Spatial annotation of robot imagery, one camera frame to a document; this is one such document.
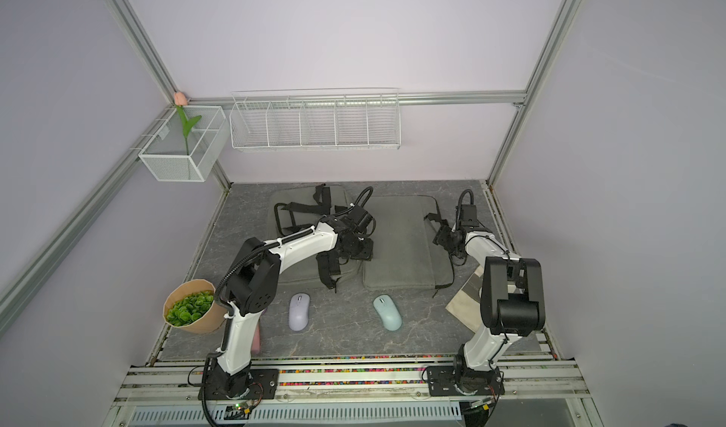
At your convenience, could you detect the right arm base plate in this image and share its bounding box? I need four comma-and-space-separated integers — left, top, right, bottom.
422, 365, 505, 398

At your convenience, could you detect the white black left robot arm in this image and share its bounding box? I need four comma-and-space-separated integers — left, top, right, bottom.
199, 220, 374, 401

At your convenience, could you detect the white wire wall shelf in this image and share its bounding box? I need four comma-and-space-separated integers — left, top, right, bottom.
230, 88, 402, 151

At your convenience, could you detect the grey bag with black straps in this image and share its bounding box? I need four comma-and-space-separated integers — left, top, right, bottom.
265, 183, 360, 291

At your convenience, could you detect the lilac computer mouse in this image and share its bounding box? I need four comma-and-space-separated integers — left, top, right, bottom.
289, 293, 311, 332

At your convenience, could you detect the beige work glove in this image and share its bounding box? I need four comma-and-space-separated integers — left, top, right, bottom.
445, 266, 484, 332

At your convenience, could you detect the purple pink object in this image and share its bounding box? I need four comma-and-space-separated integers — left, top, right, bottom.
251, 317, 262, 356

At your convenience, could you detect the white mesh wall basket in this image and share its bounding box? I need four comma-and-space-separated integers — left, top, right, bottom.
139, 106, 231, 182

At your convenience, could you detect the mint green computer mouse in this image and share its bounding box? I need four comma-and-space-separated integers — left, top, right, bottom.
372, 295, 403, 332

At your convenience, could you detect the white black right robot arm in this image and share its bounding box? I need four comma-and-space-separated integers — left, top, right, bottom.
434, 223, 546, 397

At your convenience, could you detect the brown pot with green plant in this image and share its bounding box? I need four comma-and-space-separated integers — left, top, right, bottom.
162, 279, 226, 334

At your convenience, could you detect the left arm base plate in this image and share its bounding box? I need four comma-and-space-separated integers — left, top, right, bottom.
198, 368, 280, 401

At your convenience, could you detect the artificial pink tulip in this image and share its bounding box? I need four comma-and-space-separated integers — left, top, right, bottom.
173, 92, 202, 156

